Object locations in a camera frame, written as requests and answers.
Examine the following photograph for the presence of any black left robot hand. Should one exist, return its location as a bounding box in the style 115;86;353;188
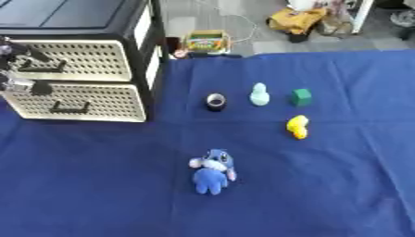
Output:
0;35;56;96

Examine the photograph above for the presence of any black drawer cabinet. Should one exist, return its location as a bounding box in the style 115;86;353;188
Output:
0;0;169;123

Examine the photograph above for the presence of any pale pierced drawer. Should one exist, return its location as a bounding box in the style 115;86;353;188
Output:
3;39;135;83
0;81;149;123

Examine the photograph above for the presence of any colourful cardboard box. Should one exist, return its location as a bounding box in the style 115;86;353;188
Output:
182;29;233;56

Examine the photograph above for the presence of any black tape roll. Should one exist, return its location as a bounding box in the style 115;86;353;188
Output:
204;93;229;112

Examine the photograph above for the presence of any blue soft toy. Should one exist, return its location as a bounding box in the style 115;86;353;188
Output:
186;148;239;196

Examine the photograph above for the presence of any pale green duck toy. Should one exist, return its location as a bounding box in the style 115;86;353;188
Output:
247;81;272;107

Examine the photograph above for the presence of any green cube block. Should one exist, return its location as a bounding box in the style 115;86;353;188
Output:
290;88;315;107

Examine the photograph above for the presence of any yellow duck toy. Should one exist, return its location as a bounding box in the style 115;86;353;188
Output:
285;114;311;141

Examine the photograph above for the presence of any black drawer handle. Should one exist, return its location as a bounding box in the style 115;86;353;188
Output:
16;58;69;74
48;100;93;115

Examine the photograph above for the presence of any white cable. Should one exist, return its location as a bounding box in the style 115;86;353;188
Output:
195;0;261;44

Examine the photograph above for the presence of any white furniture post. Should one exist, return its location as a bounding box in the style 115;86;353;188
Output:
350;0;376;35

